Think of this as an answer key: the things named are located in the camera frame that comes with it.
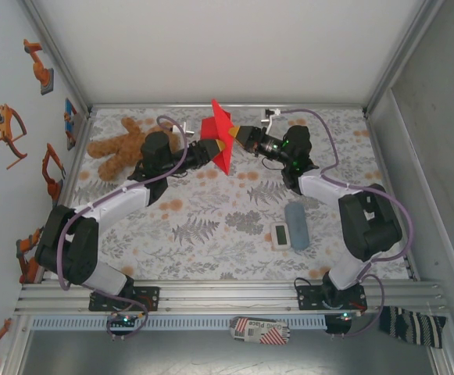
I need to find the orange claw gripper wall sticker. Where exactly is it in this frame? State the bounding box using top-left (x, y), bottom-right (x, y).
top-left (0, 103), bottom-right (29, 170)

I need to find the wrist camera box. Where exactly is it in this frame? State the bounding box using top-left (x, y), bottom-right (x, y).
top-left (263, 107), bottom-right (283, 127)
top-left (170, 120), bottom-right (195, 138)

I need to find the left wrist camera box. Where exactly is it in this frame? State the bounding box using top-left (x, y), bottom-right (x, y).
top-left (170, 120), bottom-right (195, 138)

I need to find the white slotted cable duct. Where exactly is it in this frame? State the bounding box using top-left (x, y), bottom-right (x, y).
top-left (30, 315), bottom-right (328, 330)

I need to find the white digital timer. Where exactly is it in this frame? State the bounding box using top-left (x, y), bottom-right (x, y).
top-left (270, 221), bottom-right (291, 251)

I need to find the brown teddy bear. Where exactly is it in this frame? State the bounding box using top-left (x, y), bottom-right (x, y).
top-left (86, 116), bottom-right (181, 183)

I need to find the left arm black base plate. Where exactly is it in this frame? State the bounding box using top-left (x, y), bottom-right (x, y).
top-left (88, 286), bottom-right (161, 313)

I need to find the blue orange machine wall sticker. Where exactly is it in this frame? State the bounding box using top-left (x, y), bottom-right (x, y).
top-left (63, 97), bottom-right (86, 152)

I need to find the floral patterned tablecloth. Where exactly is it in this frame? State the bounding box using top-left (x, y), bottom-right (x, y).
top-left (50, 107), bottom-right (413, 281)

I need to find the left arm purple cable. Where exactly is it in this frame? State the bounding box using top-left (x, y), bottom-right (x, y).
top-left (56, 115), bottom-right (191, 341)

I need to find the aluminium frame post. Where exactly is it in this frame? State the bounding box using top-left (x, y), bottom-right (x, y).
top-left (362, 0), bottom-right (446, 116)
top-left (21, 0), bottom-right (94, 114)

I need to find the aluminium side rail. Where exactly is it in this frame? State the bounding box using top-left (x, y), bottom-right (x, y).
top-left (52, 111), bottom-right (97, 209)
top-left (365, 111), bottom-right (422, 282)

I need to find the wide aluminium mounting beam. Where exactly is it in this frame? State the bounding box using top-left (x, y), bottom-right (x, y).
top-left (14, 279), bottom-right (451, 315)

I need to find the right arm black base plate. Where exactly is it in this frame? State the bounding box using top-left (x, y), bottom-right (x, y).
top-left (296, 284), bottom-right (367, 312)

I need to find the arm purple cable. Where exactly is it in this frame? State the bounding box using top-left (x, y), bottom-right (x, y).
top-left (280, 108), bottom-right (413, 339)
top-left (56, 115), bottom-right (191, 341)

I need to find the thin aluminium crossbar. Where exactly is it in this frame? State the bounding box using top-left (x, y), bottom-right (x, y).
top-left (89, 102), bottom-right (367, 111)

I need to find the small green LED circuit board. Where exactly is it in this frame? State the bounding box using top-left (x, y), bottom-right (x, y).
top-left (335, 310), bottom-right (364, 322)
top-left (107, 312), bottom-right (149, 327)

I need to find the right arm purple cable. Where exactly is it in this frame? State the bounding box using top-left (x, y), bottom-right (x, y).
top-left (280, 108), bottom-right (413, 339)

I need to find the red square paper sheet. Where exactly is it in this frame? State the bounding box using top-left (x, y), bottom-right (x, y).
top-left (200, 99), bottom-right (235, 177)

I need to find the red striped printed packet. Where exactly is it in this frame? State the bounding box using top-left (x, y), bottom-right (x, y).
top-left (229, 315), bottom-right (291, 345)

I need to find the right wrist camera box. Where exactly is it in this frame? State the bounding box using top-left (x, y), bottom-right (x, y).
top-left (263, 107), bottom-right (283, 127)

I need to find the black white striped sock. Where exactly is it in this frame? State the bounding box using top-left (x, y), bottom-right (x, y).
top-left (378, 305), bottom-right (449, 349)

